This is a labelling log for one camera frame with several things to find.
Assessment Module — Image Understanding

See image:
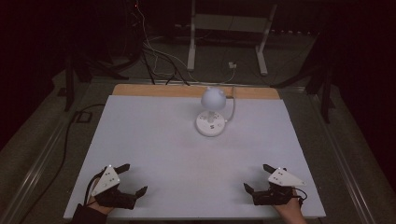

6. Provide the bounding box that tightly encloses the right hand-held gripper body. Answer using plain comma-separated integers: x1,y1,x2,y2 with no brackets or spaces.
251,167,306,206

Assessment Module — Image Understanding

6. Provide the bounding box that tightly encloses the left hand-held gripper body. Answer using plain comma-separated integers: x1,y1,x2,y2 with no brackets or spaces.
91,165,138,210

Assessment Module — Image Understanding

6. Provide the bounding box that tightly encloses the person's left hand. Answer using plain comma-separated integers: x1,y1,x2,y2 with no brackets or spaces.
86,195,114,216

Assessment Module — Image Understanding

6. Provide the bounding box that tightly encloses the person's right hand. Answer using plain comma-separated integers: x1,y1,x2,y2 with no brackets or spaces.
274,189,308,224

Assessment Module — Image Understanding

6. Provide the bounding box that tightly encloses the white table mat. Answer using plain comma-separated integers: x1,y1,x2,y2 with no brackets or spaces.
63,94,327,220

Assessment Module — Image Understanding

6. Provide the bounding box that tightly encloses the black floor box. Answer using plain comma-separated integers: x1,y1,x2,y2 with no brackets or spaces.
76,110,93,124

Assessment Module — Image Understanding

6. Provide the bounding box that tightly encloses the wooden table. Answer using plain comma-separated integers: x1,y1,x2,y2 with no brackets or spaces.
111,83,281,101

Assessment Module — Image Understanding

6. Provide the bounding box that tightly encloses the white dome desk lamp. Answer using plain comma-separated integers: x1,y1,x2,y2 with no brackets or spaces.
194,86,227,138

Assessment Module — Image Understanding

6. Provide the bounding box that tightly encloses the black tripod stand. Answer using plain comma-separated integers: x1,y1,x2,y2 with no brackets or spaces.
270,34,336,124
63,46,130,113

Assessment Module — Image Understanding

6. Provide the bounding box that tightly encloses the white metal stand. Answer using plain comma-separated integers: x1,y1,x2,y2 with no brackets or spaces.
186,0,278,77

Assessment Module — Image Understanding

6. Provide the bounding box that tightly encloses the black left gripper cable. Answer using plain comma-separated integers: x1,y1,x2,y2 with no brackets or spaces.
83,167,107,204

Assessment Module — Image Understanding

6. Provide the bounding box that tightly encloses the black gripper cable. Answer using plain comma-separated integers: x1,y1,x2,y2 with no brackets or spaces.
83,167,107,204
292,186,309,208

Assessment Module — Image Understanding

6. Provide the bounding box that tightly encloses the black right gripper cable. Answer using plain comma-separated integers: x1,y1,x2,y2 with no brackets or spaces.
292,186,309,208

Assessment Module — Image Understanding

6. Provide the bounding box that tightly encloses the black floor cable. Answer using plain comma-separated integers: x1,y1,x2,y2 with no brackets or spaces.
18,103,106,224

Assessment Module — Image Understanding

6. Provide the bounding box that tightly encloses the white lamp cable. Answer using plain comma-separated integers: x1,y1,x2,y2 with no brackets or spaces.
224,85,237,124

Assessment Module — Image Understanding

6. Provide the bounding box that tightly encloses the black cable bundle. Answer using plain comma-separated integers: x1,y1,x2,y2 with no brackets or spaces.
140,46,191,87

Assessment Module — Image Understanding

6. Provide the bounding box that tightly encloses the white floor cable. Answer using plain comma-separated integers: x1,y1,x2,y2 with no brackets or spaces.
135,3,237,85

